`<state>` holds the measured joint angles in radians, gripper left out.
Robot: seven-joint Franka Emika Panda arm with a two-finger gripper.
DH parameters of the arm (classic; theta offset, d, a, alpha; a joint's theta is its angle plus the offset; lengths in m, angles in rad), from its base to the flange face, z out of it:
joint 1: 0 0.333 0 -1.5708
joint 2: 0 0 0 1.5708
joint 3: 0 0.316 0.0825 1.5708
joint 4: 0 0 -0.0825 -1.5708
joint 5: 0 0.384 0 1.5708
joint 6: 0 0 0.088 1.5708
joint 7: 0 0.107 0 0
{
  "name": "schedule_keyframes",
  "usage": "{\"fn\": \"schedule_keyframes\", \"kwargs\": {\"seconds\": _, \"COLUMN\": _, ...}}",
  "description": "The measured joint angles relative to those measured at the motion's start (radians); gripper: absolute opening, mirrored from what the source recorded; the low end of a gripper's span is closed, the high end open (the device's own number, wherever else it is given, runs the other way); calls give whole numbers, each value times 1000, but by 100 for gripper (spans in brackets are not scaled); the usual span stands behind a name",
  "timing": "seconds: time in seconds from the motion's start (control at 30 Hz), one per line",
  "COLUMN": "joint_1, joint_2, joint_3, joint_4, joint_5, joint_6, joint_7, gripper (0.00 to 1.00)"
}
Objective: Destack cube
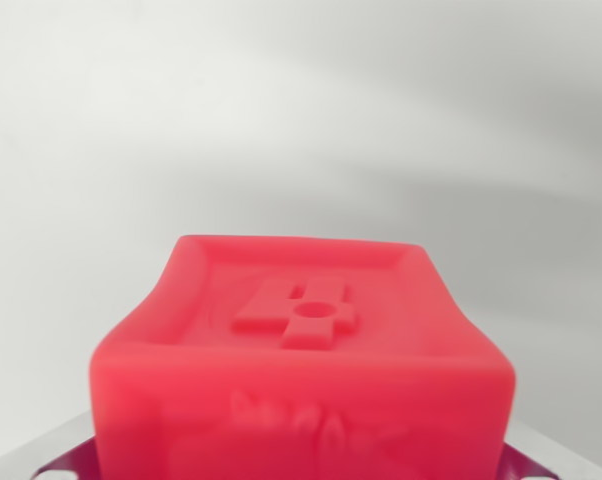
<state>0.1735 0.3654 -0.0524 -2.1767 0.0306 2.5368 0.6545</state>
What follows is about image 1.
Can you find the gripper right finger with black rubber pad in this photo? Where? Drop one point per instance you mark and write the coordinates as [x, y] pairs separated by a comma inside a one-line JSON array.
[[541, 450]]

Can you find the gripper left finger with black rubber pad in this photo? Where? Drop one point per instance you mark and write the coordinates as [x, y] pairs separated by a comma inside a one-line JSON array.
[[56, 450]]

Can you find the red embossed cube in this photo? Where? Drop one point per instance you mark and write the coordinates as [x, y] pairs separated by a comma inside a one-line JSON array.
[[301, 380]]

